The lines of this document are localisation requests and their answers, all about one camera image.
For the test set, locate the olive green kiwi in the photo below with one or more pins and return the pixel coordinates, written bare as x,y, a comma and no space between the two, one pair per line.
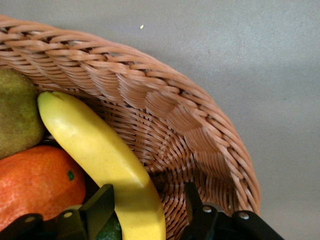
15,112

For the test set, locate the brown wicker basket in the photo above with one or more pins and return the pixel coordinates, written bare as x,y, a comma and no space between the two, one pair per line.
175,112

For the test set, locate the dark green avocado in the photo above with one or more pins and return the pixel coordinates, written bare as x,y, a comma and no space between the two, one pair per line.
110,228

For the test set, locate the orange tangerine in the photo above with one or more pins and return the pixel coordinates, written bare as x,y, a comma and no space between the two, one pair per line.
37,180

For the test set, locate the yellow banana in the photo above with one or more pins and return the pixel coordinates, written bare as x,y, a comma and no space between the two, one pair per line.
100,150

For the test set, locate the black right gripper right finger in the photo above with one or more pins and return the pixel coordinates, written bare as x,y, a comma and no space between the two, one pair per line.
200,220

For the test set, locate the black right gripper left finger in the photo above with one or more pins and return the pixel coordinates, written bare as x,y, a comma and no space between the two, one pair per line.
97,207

